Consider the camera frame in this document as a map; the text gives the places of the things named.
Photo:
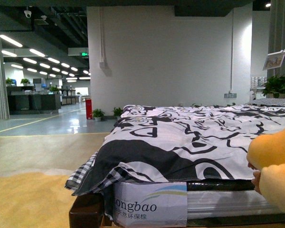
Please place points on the green exit sign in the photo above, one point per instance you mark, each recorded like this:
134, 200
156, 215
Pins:
84, 54

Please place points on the potted green plant right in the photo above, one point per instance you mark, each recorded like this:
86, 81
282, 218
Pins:
275, 86

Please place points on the small potted plant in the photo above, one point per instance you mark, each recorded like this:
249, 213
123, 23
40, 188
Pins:
117, 111
98, 114

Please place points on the white security camera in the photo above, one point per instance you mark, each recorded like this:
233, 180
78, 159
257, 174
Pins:
27, 13

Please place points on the red fire extinguisher box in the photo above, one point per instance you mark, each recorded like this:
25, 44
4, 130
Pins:
88, 107

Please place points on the checkered pillow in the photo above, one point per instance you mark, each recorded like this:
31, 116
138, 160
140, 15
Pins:
279, 102

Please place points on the small potted plant right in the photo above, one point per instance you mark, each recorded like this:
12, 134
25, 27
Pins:
117, 111

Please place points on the black and white patterned sheet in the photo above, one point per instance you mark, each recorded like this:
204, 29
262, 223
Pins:
174, 144

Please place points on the framed picture on shelf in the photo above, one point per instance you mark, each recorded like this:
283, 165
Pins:
273, 61

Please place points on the white mattress brand label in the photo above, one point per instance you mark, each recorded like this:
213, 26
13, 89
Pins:
150, 205

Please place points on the black white checkered cloth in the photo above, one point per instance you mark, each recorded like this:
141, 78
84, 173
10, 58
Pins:
86, 179

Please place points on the wall junction box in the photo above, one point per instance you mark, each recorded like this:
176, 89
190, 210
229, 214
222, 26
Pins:
102, 65

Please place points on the wooden bed frame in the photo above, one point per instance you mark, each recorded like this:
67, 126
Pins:
88, 212

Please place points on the dark office counter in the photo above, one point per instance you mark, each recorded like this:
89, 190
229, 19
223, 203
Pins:
25, 100

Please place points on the wall power socket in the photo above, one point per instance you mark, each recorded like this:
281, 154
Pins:
230, 95

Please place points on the orange plush toy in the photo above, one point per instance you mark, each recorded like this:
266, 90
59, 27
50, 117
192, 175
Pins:
266, 155

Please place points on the white mattress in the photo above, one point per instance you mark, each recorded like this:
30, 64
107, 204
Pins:
215, 198

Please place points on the small potted plant left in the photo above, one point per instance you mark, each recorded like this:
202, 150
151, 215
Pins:
98, 114

